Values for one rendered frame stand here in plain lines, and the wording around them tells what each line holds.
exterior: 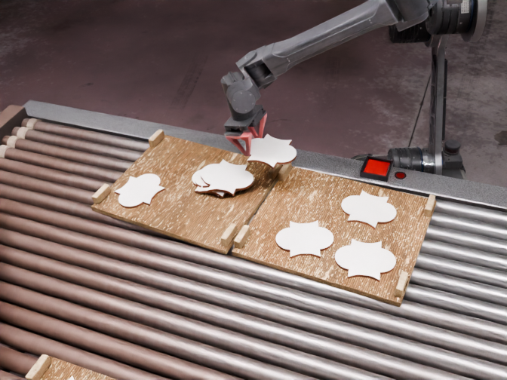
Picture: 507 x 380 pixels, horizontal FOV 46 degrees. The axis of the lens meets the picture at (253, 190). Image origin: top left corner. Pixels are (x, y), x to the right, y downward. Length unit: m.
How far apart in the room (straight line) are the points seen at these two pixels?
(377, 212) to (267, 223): 0.28
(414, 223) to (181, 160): 0.67
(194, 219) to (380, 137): 1.96
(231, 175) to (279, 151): 0.16
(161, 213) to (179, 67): 2.60
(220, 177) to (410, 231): 0.51
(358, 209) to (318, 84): 2.32
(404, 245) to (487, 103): 2.33
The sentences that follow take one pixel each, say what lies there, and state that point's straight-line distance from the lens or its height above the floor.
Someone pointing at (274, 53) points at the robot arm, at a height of 1.31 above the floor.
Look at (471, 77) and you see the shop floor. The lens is 3.94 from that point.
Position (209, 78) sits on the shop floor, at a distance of 3.93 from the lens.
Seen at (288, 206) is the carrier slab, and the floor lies 0.94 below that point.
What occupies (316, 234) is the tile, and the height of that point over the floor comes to 0.94.
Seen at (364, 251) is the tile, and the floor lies 0.94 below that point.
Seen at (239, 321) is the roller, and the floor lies 0.92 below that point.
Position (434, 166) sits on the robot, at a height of 0.37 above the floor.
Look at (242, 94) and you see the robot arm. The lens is 1.37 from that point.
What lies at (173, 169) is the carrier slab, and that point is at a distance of 1.70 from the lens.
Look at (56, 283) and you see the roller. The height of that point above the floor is 0.92.
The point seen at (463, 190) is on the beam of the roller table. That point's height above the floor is 0.91.
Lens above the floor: 1.99
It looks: 41 degrees down
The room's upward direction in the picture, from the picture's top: 5 degrees counter-clockwise
